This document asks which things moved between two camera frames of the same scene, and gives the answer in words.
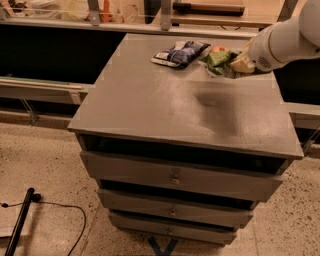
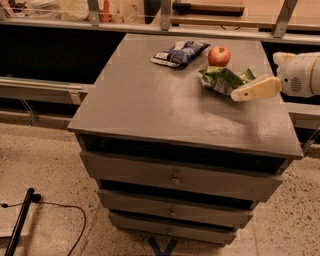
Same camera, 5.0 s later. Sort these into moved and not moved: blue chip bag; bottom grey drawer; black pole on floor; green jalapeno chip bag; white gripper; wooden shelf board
Moved: white gripper; green jalapeno chip bag
Not moved: wooden shelf board; blue chip bag; bottom grey drawer; black pole on floor
